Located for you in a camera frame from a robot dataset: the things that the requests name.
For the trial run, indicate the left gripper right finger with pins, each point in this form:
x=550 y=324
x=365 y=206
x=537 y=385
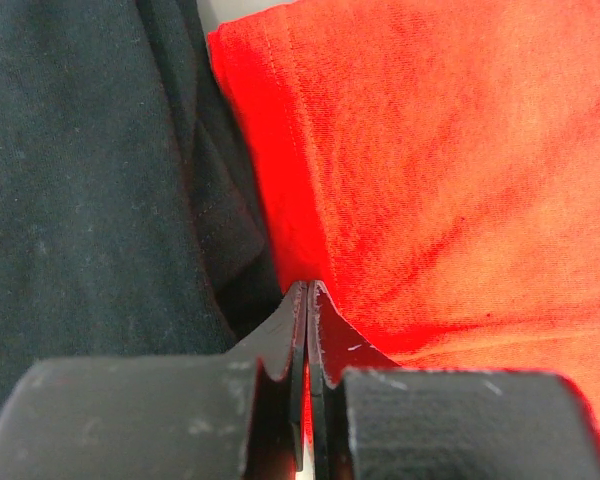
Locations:
x=373 y=419

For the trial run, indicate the red t shirt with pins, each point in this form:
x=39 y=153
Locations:
x=437 y=165

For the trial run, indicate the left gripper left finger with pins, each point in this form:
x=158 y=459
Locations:
x=236 y=415

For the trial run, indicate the folded black t shirt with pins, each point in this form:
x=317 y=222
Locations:
x=130 y=221

